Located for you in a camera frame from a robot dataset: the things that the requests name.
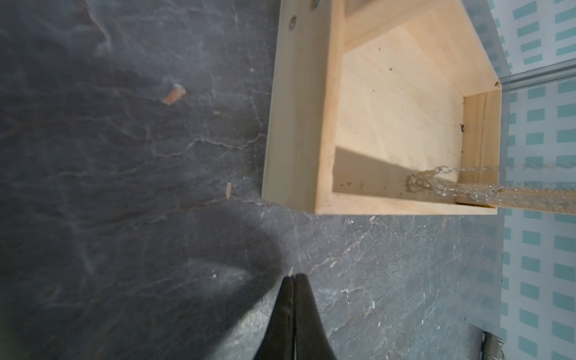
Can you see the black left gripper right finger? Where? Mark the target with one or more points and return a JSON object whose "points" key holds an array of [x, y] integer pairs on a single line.
{"points": [[310, 337]]}

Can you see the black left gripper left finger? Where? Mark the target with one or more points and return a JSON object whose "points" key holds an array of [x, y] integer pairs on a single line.
{"points": [[278, 341]]}

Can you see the wooden jewelry display stand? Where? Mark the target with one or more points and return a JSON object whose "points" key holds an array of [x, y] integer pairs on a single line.
{"points": [[388, 108]]}

